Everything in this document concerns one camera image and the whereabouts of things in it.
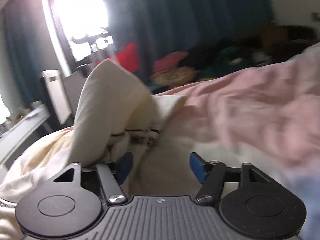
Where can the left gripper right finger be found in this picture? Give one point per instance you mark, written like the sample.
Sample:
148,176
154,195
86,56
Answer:
248,200

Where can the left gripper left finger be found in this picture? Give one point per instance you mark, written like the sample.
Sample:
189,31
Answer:
74,199

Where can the cream knit zip sweater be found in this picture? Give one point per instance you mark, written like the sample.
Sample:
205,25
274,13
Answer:
116,114

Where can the dark clothes pile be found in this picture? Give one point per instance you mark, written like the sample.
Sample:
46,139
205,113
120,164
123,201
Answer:
268,45

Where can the pink clothes pile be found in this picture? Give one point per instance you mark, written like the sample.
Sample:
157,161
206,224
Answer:
168,62

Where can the pastel patchwork bed quilt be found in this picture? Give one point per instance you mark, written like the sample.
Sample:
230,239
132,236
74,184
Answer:
267,116

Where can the white dresser desk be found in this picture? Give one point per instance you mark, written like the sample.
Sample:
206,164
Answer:
23,134

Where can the white stool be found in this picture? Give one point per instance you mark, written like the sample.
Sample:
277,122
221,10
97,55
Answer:
53,84

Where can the red hanging bag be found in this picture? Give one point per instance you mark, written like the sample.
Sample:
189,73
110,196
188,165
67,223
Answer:
127,57

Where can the white metal rack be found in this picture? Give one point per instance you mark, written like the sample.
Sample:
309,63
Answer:
98,42

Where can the dark teal right curtain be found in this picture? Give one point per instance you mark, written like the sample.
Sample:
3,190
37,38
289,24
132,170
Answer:
160,27

